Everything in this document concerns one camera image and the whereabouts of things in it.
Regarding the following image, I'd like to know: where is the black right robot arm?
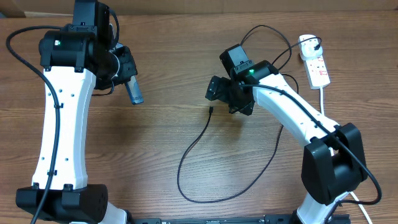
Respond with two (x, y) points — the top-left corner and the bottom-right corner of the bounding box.
(206, 44), (370, 223)

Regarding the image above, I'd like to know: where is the black Samsung Galaxy smartphone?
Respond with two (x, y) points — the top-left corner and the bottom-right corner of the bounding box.
(125, 76), (144, 105)

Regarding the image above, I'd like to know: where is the black USB charging cable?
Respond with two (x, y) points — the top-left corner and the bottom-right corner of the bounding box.
(177, 24), (323, 204)

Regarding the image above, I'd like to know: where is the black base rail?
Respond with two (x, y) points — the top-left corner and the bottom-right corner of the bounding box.
(130, 213), (351, 224)

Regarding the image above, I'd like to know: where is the white power strip cord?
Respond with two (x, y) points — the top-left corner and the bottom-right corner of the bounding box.
(319, 86), (374, 224)

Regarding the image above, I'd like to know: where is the white USB wall charger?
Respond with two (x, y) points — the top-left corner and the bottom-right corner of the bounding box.
(298, 34), (323, 61)

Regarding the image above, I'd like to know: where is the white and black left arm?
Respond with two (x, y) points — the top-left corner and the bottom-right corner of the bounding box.
(16, 1), (143, 223)

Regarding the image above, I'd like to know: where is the white power strip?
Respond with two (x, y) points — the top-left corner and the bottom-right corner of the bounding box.
(303, 56), (330, 90)

